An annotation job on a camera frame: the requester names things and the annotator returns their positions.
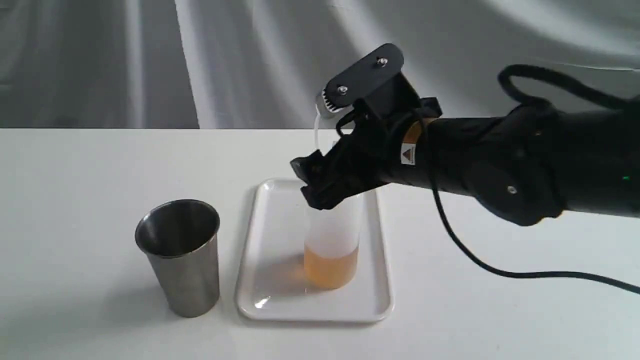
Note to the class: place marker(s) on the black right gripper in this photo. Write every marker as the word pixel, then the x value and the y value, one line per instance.
pixel 380 142

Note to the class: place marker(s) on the translucent squeeze bottle amber liquid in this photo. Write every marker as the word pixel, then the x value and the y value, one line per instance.
pixel 331 244

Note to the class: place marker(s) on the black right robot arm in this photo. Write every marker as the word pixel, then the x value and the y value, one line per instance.
pixel 531 164

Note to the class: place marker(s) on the stainless steel cup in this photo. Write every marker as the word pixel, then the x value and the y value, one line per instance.
pixel 180 241

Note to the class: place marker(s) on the white rectangular plastic tray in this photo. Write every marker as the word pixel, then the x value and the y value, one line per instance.
pixel 271 284

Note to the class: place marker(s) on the grey fabric backdrop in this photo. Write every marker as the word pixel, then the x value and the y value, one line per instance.
pixel 259 64

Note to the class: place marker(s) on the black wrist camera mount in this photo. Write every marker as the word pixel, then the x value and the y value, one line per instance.
pixel 359 80

